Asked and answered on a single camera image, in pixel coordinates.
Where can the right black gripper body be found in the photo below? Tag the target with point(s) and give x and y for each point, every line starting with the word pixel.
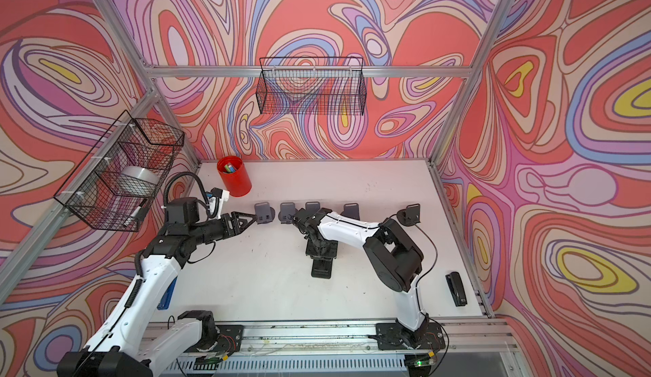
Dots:
pixel 322 249

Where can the black wire basket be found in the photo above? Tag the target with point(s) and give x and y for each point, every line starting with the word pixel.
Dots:
pixel 312 86
pixel 120 178

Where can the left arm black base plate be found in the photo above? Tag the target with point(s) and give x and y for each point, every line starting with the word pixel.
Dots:
pixel 228 339

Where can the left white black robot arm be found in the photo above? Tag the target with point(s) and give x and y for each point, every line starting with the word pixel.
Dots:
pixel 115 349

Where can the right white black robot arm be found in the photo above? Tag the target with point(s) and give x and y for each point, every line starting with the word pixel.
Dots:
pixel 394 256

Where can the red cylindrical pen cup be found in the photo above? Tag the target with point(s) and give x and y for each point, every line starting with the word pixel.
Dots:
pixel 234 176

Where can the blue stapler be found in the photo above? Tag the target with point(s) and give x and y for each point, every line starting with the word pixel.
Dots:
pixel 165 300

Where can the black rectangular phone stand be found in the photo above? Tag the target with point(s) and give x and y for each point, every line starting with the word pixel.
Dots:
pixel 322 268

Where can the left black wire basket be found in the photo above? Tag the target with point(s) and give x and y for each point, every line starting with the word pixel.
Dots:
pixel 120 178

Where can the dark grey phone stand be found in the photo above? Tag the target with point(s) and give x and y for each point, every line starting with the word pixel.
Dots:
pixel 409 215

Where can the black stapler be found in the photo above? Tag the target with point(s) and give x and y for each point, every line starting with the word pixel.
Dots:
pixel 456 289

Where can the rear black wire basket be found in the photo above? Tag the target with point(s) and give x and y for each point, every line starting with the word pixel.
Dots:
pixel 312 86

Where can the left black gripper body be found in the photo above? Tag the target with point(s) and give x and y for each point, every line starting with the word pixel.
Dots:
pixel 214 231

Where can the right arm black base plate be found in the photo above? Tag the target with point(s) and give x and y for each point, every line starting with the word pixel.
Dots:
pixel 394 336

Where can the white marker in basket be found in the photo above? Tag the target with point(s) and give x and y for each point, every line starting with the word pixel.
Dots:
pixel 135 218

